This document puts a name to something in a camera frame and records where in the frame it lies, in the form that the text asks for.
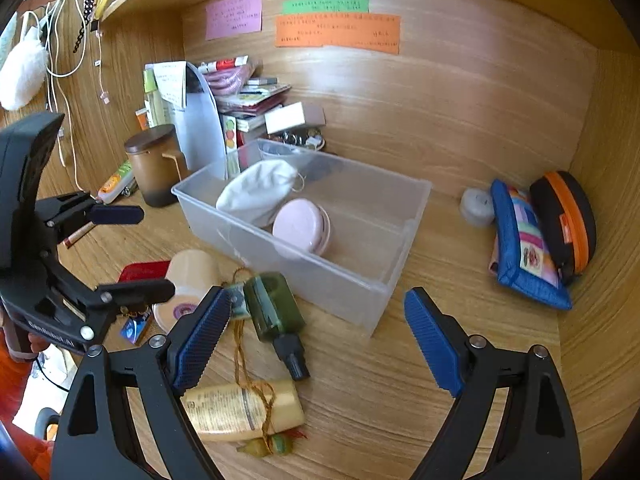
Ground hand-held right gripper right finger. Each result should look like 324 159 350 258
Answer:
403 287 584 480

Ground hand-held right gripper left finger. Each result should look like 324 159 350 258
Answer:
50 285 234 480

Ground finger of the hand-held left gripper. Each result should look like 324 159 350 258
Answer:
36 191 146 234
94 278 176 312

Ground red cloth pouch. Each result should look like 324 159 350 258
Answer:
118 261 172 286

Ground brown cord tassel charm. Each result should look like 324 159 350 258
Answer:
231 267 307 457

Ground small blue packet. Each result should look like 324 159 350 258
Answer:
120 310 154 346

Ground beige cylindrical jar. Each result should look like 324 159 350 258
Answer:
151 249 223 333

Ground green white tile keychain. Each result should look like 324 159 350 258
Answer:
224 285 249 321

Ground beige lotion tube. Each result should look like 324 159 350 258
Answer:
181 379 306 442

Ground dark green spray bottle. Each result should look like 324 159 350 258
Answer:
243 272 311 382

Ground clear plastic storage bin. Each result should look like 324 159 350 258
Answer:
171 138 432 339

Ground person's left forearm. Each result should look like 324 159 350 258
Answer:
0 345 31 441

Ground wooden desktop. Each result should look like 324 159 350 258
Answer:
30 145 576 480

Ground orange green tube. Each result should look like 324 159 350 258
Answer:
97 160 136 205

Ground pink white pen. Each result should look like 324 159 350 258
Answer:
63 221 97 249

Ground brown mug with lid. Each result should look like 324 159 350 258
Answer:
123 124 188 208

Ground white fluffy toy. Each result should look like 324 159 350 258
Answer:
0 27 48 111

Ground green slim bottle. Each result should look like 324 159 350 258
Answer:
143 65 171 128

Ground white plastic folder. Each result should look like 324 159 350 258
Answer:
172 61 227 181

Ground white earphones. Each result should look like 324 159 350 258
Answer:
91 20 111 106

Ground blue patchwork pouch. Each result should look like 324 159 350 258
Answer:
489 178 573 311

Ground colourful dotted box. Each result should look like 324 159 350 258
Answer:
221 115 240 153

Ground white paper note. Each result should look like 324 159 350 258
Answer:
152 61 189 110

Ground white round container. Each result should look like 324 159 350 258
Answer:
459 187 496 228

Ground pink round case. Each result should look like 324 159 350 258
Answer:
271 198 332 262

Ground stack of books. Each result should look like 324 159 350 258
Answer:
216 76 293 148

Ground black orange zip case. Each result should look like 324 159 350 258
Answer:
529 170 597 286

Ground red white tube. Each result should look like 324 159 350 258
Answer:
198 56 249 74

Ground white rectangular box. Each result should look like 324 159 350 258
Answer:
264 102 307 134

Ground bunch of metal keys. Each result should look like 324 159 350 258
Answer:
270 127 326 152

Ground pink sticky note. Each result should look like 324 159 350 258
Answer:
205 0 263 41

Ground orange sticky note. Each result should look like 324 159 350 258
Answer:
274 13 401 56

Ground green sticky note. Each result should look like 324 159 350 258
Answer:
281 0 370 15

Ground white charging cable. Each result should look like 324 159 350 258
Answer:
20 0 93 196

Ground white drawstring pouch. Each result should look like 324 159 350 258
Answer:
216 160 301 229

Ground black beaded strap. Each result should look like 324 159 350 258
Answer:
73 0 97 54

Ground pink coiled cord pack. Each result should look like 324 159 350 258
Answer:
205 64 263 98

